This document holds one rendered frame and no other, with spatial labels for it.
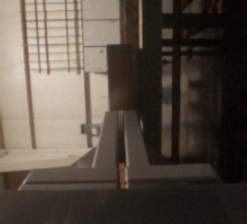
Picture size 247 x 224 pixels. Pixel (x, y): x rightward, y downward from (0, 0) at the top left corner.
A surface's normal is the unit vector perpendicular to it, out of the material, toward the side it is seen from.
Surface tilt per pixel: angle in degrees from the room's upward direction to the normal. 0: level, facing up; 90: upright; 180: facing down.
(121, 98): 90
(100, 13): 90
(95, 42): 90
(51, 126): 88
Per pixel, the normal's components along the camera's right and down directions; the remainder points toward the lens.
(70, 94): 0.04, 0.11
